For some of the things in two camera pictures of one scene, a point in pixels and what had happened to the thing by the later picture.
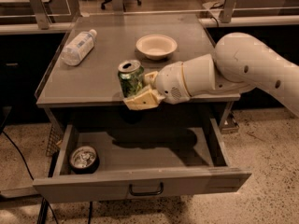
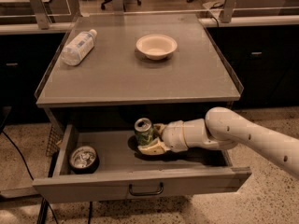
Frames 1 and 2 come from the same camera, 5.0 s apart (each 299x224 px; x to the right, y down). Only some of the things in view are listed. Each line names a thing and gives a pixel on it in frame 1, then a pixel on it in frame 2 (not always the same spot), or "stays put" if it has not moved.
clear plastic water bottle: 78,49 stays put
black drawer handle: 145,194 stays put
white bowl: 156,47 stays put
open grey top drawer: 137,161 stays put
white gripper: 170,81 → 173,136
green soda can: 131,74 → 143,130
